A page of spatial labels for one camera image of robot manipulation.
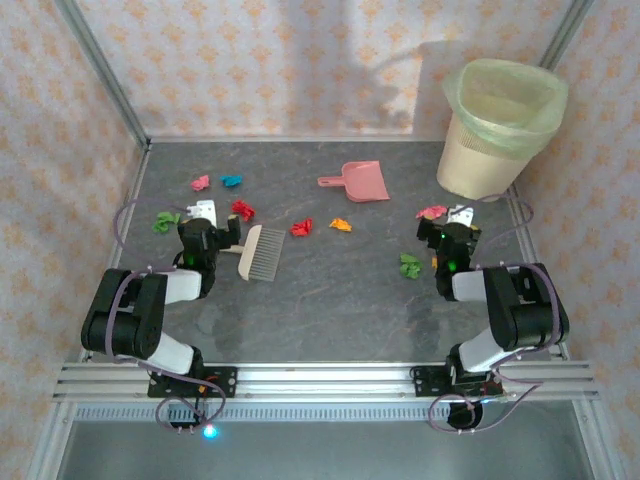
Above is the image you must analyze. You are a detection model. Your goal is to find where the beige hand brush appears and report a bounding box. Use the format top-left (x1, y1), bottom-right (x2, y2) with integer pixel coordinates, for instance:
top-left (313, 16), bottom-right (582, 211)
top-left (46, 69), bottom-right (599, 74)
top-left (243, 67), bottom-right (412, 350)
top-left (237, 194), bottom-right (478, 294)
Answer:
top-left (219, 223), bottom-right (287, 283)

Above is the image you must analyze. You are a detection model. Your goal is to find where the aluminium corner post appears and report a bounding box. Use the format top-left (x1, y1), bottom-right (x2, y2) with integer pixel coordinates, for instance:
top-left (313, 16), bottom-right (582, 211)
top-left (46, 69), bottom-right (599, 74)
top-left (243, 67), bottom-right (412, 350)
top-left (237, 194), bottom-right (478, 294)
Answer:
top-left (538, 0), bottom-right (595, 71)
top-left (53, 0), bottom-right (152, 150)

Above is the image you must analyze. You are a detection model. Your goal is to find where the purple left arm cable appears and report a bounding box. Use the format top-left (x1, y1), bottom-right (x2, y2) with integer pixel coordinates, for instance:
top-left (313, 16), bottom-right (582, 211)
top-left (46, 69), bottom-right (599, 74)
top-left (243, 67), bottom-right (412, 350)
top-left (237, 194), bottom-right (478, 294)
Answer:
top-left (106, 198), bottom-right (227, 435)

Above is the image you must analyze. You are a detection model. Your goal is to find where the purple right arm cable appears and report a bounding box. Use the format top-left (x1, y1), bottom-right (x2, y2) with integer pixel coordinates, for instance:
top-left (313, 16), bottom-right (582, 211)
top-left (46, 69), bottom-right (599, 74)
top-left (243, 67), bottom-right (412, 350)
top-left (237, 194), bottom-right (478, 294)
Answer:
top-left (428, 193), bottom-right (571, 435)

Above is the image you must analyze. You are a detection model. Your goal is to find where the grey slotted cable duct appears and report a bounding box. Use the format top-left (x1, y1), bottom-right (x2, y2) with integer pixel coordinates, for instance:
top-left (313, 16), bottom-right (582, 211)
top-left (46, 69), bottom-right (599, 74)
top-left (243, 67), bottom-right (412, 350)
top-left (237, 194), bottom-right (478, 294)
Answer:
top-left (74, 403), bottom-right (584, 424)

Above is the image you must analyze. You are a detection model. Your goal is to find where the pink plastic dustpan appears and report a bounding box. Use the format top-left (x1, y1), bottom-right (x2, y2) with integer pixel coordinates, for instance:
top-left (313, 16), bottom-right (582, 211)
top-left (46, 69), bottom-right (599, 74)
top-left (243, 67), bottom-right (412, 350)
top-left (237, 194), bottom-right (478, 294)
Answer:
top-left (317, 159), bottom-right (391, 205)

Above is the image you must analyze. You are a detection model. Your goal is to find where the beige ribbed waste bin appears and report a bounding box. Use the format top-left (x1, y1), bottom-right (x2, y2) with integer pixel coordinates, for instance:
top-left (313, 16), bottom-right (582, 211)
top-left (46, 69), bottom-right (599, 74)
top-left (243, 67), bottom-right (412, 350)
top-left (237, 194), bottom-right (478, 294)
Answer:
top-left (435, 112), bottom-right (536, 204)

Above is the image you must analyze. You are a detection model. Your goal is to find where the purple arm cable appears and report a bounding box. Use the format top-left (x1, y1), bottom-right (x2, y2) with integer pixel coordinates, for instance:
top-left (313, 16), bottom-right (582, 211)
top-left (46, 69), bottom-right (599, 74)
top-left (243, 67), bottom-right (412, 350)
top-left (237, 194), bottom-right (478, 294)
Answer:
top-left (428, 193), bottom-right (571, 435)
top-left (106, 198), bottom-right (227, 435)

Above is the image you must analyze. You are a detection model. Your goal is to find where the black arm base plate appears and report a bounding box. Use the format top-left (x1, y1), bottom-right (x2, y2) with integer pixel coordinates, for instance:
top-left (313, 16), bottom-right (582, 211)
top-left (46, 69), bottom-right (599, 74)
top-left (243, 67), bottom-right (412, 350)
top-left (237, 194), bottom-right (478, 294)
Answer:
top-left (147, 366), bottom-right (239, 400)
top-left (409, 365), bottom-right (504, 400)

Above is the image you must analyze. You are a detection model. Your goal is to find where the green paper scrap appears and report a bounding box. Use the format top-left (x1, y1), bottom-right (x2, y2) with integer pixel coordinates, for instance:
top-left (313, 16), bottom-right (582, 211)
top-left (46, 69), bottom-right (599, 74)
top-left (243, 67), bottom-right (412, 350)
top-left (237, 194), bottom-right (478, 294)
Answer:
top-left (152, 211), bottom-right (182, 234)
top-left (398, 252), bottom-right (424, 278)

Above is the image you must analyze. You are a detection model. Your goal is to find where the aluminium frame strut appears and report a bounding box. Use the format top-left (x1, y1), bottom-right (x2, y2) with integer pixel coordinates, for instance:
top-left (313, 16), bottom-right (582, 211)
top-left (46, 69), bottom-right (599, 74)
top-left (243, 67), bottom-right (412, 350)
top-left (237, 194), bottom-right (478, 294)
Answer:
top-left (24, 399), bottom-right (76, 480)
top-left (572, 399), bottom-right (619, 480)

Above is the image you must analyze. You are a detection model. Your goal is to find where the green plastic bin liner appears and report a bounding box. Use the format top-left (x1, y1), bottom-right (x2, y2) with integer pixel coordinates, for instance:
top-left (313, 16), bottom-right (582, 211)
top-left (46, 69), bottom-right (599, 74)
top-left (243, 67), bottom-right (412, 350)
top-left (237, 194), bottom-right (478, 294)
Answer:
top-left (442, 58), bottom-right (570, 162)

